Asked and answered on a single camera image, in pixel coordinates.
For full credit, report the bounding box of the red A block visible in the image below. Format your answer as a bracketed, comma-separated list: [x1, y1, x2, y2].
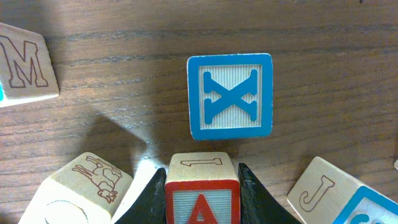
[165, 152, 241, 224]

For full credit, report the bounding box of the red M block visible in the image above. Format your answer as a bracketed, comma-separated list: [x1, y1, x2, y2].
[1, 23, 60, 108]

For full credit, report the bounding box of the blue 5 block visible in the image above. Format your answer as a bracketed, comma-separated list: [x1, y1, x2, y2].
[287, 156, 397, 224]

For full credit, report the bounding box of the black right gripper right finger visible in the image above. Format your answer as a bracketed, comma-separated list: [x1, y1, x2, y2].
[238, 163, 300, 224]

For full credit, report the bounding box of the blue X block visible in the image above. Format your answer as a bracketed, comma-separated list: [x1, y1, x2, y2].
[187, 53, 273, 140]

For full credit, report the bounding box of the yellow Q block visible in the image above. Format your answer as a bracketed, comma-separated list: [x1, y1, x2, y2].
[19, 152, 133, 223]

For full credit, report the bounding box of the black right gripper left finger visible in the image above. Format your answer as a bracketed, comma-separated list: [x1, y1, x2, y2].
[116, 168, 167, 224]

